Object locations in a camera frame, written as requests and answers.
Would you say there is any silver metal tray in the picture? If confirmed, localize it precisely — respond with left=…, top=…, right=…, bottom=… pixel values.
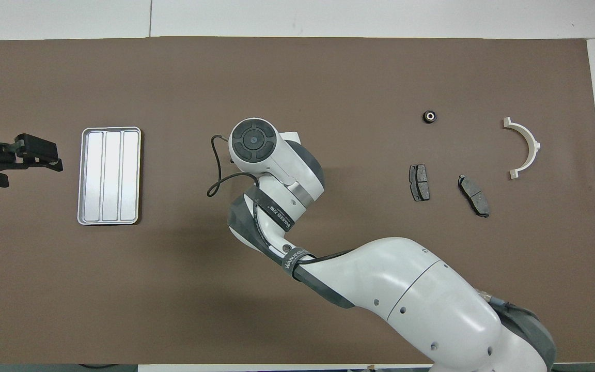
left=77, top=127, right=142, bottom=226

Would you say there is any brown table mat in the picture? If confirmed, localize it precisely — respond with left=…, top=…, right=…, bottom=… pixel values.
left=0, top=36, right=595, bottom=365

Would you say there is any rectangular dark brake pad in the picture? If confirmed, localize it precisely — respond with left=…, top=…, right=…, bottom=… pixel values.
left=409, top=164, right=430, bottom=202

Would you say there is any curved dark brake pad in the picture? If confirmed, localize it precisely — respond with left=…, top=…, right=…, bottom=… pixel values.
left=458, top=175, right=490, bottom=218

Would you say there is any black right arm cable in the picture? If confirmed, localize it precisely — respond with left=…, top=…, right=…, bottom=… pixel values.
left=207, top=135, right=257, bottom=197

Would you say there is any white semicircular bracket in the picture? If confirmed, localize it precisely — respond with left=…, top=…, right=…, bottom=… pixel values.
left=503, top=117, right=541, bottom=180

